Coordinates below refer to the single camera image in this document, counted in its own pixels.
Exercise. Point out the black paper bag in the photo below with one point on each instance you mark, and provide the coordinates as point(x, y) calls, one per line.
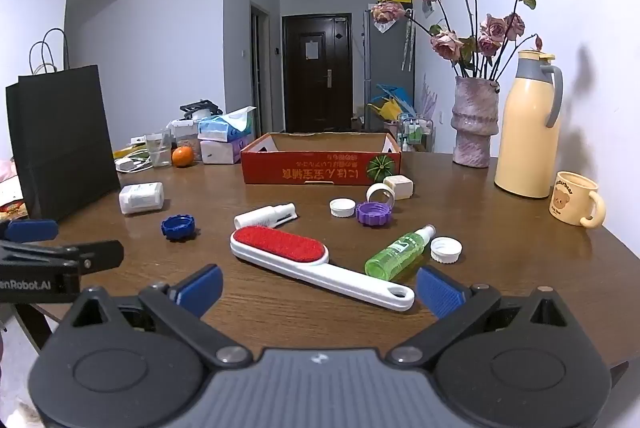
point(60, 143)

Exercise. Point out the blue tissue pack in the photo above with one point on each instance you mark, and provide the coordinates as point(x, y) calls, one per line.
point(220, 128)

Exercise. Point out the white ridged cap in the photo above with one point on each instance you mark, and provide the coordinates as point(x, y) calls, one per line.
point(445, 250)
point(342, 207)

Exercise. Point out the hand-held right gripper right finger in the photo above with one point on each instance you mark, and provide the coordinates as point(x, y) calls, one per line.
point(440, 295)

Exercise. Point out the blue ridged cap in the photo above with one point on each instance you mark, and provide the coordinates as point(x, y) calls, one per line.
point(177, 228)

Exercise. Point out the small cream box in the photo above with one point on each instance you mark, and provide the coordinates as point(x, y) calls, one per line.
point(400, 186)

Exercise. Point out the blue and yellow plastic items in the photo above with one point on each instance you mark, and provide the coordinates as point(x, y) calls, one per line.
point(390, 101)

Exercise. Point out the green spray bottle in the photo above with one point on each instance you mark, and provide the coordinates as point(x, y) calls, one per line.
point(395, 254)

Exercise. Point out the purple ridged cap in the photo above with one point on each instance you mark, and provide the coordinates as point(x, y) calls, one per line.
point(374, 214)

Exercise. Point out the grey refrigerator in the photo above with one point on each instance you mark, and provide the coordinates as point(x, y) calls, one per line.
point(385, 58)

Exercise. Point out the clear plastic bag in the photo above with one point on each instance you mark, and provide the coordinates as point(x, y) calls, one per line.
point(384, 27)

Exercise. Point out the white rectangular bottle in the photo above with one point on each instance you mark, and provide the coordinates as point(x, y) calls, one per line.
point(141, 197)

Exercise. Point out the yellow and black box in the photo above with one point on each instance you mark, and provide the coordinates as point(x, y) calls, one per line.
point(397, 0)

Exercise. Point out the white and purple tissue pack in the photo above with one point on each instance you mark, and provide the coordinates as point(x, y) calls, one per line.
point(217, 152)

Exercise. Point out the cream bear mug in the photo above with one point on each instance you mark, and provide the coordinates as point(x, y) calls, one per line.
point(567, 200)

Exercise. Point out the dark entrance door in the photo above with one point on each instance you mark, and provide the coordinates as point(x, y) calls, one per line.
point(320, 98)

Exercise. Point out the white hanging umbrella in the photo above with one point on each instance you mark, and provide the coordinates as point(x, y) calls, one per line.
point(408, 43)

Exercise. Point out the orange cardboard box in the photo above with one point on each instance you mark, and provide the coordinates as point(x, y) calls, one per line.
point(310, 168)

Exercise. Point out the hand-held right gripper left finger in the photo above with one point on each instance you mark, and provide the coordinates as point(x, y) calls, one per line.
point(202, 288)

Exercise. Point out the orange fruit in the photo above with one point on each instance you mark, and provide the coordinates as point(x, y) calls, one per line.
point(182, 157)

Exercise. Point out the clear drinking glass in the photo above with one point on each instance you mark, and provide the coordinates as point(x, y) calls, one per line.
point(159, 153)

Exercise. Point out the white tape roll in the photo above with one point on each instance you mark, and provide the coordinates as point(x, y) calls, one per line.
point(372, 203)

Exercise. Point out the white spray bottle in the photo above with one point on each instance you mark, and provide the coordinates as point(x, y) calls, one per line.
point(262, 215)

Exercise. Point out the dark side door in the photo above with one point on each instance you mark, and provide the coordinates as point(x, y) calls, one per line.
point(257, 68)

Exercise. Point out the bunch of dried pink roses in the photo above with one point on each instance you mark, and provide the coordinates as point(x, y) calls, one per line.
point(447, 43)

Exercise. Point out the white paper notice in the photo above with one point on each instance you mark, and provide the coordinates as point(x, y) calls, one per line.
point(311, 50)

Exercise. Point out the printed snack packet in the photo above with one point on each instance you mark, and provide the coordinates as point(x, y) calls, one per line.
point(12, 208)

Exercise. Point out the yellow thermos jug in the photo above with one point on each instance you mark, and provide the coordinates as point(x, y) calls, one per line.
point(525, 133)

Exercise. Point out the black tangled object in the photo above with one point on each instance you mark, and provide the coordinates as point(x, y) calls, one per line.
point(200, 108)

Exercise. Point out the red and white lint brush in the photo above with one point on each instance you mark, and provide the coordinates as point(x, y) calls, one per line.
point(320, 265)

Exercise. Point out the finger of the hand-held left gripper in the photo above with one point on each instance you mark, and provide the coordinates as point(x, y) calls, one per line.
point(30, 230)
point(100, 254)

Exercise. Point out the pink mottled vase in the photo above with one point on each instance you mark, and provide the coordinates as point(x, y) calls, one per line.
point(472, 128)

